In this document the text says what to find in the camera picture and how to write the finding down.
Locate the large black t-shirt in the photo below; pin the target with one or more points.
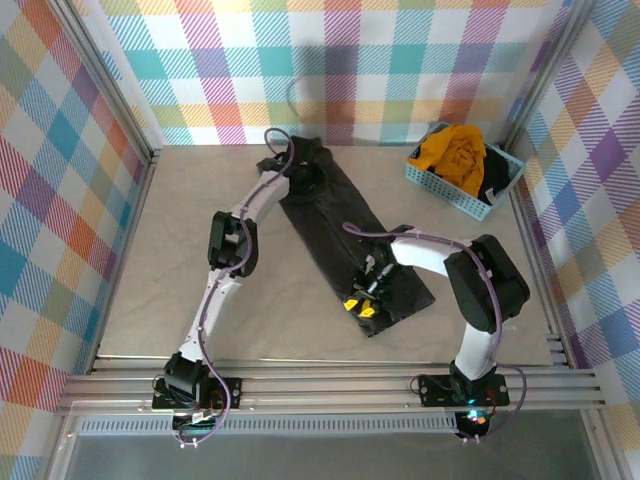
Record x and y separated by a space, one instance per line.
330 220

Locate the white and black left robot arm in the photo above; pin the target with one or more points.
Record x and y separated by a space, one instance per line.
225 290

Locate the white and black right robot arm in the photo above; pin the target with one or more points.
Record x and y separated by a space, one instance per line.
480 295

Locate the plaid backdrop cloth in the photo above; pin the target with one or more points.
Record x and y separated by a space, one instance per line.
600 175
320 65
40 150

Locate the light blue perforated plastic basket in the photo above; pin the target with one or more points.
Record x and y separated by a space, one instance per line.
440 186

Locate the controller board with lit LEDs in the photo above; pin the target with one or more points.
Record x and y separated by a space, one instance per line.
474 417

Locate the mustard yellow t-shirt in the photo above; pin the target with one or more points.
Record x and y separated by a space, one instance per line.
457 155

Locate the grey metal lower panel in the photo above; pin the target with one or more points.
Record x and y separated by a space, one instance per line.
325 457

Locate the crumpled black t-shirt with label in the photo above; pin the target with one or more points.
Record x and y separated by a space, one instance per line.
500 175

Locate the aluminium frame cross rail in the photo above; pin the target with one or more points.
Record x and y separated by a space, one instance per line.
325 387

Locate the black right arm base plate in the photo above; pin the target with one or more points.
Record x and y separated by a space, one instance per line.
435 387

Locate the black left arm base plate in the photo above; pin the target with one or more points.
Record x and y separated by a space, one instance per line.
227 387

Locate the aluminium frame post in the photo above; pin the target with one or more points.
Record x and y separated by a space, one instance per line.
102 75
545 75

